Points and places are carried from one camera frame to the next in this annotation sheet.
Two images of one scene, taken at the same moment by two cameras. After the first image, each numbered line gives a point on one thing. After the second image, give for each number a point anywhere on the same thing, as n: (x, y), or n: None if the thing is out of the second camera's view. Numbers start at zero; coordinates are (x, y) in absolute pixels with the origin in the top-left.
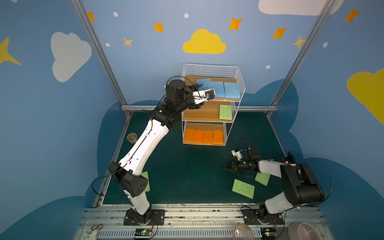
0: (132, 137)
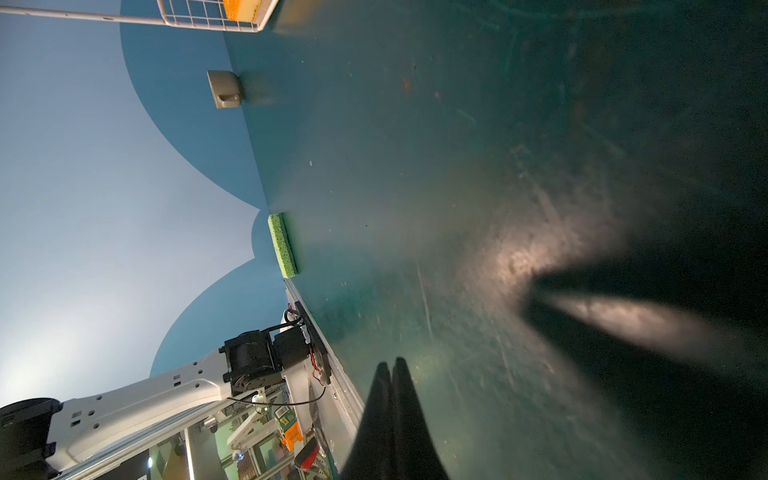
0: (226, 88)
